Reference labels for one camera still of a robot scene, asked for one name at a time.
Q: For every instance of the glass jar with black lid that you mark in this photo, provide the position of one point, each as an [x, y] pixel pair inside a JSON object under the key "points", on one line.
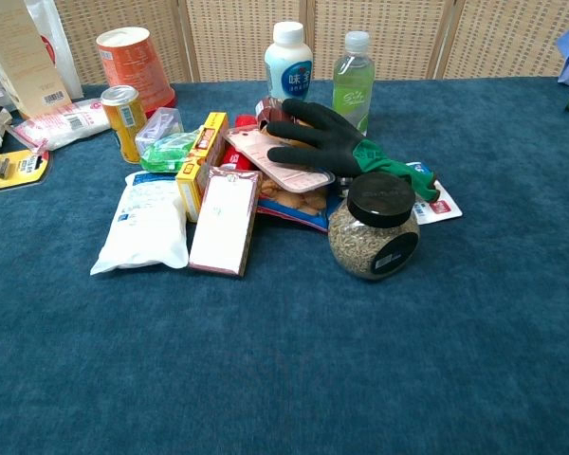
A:
{"points": [[360, 242]]}

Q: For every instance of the blue cracker snack bag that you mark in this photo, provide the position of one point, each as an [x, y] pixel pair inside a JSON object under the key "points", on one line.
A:
{"points": [[294, 201]]}

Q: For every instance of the white box maroon edges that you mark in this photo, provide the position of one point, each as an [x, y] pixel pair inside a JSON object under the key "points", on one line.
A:
{"points": [[225, 220]]}

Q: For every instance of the pink sealed snack tray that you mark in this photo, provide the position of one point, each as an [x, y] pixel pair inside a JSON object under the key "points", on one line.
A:
{"points": [[265, 158]]}

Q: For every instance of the red packet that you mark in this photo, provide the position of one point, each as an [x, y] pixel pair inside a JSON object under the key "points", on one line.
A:
{"points": [[239, 156]]}

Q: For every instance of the black and green work glove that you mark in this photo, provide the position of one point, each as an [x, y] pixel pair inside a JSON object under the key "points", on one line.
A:
{"points": [[327, 142]]}

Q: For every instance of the yellow and red carton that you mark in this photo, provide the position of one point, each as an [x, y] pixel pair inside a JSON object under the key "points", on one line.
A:
{"points": [[201, 163]]}

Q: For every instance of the blue tablecloth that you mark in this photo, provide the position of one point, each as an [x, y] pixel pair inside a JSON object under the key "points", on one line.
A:
{"points": [[284, 341]]}

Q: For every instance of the white powder pouch blue print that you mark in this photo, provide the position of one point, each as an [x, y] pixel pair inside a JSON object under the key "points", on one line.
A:
{"points": [[144, 223]]}

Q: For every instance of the green plastic packet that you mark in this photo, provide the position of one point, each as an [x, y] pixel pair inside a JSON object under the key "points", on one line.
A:
{"points": [[166, 151]]}

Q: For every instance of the green drink bottle clear cap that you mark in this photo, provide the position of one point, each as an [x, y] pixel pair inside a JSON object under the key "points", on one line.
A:
{"points": [[353, 90]]}

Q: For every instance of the white card red blue print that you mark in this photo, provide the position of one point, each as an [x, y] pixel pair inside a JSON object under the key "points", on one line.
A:
{"points": [[436, 199]]}

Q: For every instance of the clear plastic box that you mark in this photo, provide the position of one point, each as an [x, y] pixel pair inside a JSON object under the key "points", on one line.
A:
{"points": [[159, 125]]}

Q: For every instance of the white milk bottle blue label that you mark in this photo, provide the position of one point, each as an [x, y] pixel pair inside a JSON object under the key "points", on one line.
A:
{"points": [[288, 64]]}

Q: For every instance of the yellow drink can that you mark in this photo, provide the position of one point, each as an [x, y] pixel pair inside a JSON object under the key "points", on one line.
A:
{"points": [[123, 123]]}

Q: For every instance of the woven wicker folding screen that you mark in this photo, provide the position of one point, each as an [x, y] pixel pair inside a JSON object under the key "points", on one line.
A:
{"points": [[313, 33]]}

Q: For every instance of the orange paper cup noodle tub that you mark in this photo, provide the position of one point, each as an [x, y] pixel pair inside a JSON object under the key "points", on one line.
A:
{"points": [[135, 66]]}

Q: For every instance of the white pink barcode packet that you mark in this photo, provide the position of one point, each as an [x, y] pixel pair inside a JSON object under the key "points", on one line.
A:
{"points": [[59, 125]]}

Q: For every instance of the razor on yellow card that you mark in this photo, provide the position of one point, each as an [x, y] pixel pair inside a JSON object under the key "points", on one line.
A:
{"points": [[9, 168]]}

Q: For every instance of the white plastic bag red print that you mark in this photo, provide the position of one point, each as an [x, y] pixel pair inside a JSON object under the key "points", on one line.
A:
{"points": [[59, 47]]}

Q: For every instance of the tall beige paper box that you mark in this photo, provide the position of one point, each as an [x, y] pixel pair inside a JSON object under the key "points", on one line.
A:
{"points": [[21, 57]]}

